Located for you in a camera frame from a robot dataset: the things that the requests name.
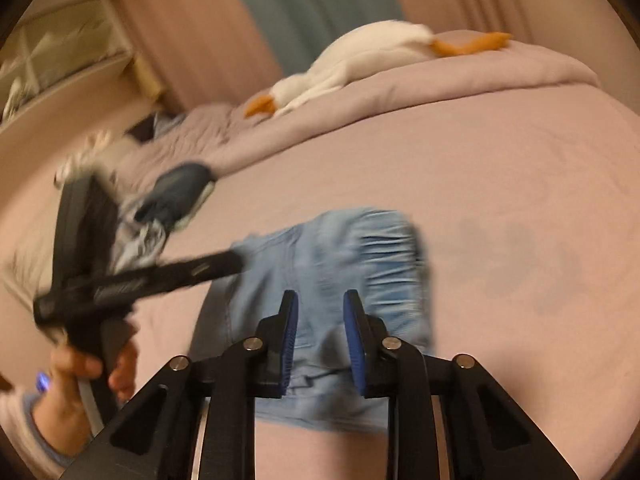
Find blue curtain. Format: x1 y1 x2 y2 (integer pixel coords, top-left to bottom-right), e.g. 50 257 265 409
217 0 404 74

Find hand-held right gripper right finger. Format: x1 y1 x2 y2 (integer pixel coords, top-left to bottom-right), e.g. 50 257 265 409
342 290 583 480

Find pink quilt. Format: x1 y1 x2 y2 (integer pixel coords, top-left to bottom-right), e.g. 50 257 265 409
117 40 602 182

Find dark crumpled clothing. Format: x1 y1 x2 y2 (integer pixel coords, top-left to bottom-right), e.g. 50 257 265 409
127 115 157 142

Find light blue denim pants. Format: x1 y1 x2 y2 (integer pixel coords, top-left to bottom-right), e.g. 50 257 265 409
190 207 434 434

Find white shelf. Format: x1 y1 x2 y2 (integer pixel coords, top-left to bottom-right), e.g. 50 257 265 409
0 0 137 127

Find white goose plush toy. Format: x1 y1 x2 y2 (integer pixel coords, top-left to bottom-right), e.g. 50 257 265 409
244 20 514 120

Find person's left hand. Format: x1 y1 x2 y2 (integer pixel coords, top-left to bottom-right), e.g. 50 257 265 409
31 339 139 456

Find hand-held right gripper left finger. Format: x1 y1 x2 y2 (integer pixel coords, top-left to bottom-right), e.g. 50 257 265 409
60 290 300 480

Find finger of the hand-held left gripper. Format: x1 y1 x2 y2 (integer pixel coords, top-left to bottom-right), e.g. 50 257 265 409
120 250 247 302
54 172 123 291

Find dark folded clothes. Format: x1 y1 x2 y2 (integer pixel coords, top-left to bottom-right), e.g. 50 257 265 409
135 161 217 226

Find person's left forearm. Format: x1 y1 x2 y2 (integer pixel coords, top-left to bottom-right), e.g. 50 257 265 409
0 390 77 479

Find pink bed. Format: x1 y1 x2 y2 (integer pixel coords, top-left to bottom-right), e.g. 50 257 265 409
0 80 640 480

